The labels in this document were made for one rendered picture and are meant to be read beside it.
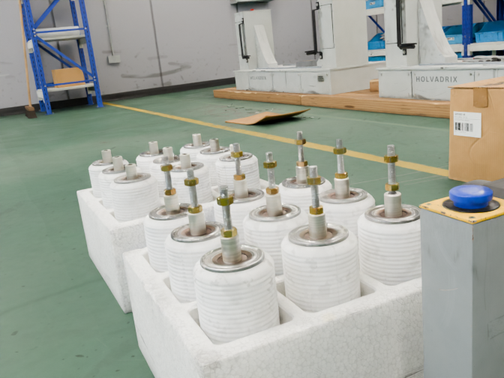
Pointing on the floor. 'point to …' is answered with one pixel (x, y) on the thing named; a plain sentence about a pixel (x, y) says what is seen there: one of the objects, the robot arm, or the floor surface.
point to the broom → (26, 71)
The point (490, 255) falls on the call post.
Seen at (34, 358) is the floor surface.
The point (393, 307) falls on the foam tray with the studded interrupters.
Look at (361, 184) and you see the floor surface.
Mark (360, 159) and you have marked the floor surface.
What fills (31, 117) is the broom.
